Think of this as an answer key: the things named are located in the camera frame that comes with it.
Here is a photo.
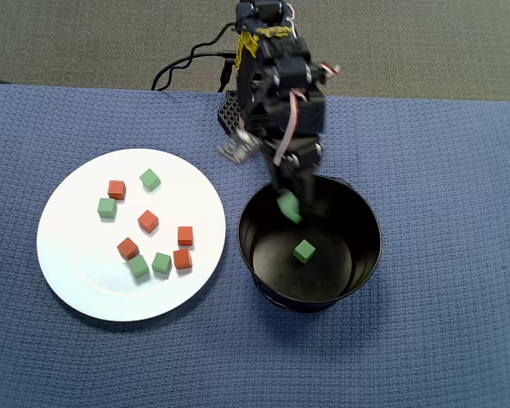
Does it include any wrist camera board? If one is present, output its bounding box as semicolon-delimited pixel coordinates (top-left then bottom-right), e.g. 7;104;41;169
216;129;260;165

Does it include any red white servo wire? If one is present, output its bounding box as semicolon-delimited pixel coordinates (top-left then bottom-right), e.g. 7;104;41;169
273;87;308;167

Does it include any green cube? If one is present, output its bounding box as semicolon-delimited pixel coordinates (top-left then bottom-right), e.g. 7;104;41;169
97;197;118;219
139;167;162;192
150;252;173;275
127;254;150;280
275;189;303;225
292;239;317;264

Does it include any black metal bucket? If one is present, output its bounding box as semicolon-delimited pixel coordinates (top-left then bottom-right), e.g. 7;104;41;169
236;173;383;315

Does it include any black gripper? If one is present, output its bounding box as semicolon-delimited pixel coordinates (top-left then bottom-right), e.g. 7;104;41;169
265;88;327;218

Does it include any blue woven tablecloth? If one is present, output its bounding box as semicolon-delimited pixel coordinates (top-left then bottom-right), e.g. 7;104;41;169
0;82;510;408

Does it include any white round plate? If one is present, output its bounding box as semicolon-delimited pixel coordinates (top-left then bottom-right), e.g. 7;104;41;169
36;148;227;323

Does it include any thin black camera cable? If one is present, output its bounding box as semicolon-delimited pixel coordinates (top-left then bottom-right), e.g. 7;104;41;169
150;21;238;93

